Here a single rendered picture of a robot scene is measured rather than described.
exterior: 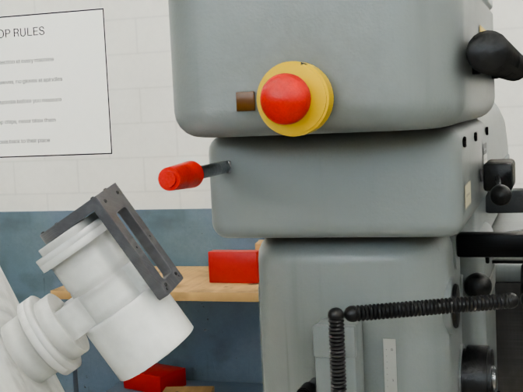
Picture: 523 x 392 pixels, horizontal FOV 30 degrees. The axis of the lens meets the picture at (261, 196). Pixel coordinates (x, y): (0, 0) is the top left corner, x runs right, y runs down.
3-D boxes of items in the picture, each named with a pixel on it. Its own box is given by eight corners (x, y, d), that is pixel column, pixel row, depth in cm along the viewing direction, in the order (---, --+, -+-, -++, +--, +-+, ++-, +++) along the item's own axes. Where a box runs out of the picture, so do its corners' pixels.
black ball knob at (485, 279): (491, 302, 105) (490, 274, 104) (462, 302, 105) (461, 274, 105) (493, 297, 107) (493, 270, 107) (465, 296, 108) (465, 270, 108)
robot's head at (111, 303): (89, 409, 69) (191, 337, 68) (2, 293, 68) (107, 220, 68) (101, 383, 75) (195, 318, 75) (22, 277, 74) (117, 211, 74)
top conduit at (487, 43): (510, 72, 77) (509, 28, 77) (457, 75, 79) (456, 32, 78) (528, 80, 120) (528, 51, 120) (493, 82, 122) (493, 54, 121)
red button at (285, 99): (307, 124, 75) (305, 71, 74) (257, 126, 76) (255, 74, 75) (317, 123, 78) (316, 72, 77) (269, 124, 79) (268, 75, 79)
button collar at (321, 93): (330, 134, 77) (327, 58, 77) (257, 138, 79) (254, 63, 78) (335, 134, 79) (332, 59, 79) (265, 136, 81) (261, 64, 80)
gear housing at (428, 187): (466, 239, 86) (463, 126, 85) (207, 240, 93) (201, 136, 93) (492, 200, 118) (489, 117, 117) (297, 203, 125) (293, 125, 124)
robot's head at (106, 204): (81, 353, 70) (161, 302, 67) (9, 256, 69) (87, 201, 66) (115, 319, 76) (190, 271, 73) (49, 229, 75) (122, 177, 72)
